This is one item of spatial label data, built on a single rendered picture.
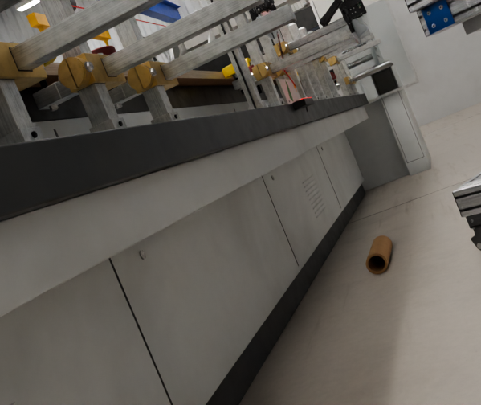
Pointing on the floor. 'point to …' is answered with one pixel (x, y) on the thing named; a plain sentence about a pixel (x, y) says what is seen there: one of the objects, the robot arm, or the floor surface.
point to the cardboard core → (379, 255)
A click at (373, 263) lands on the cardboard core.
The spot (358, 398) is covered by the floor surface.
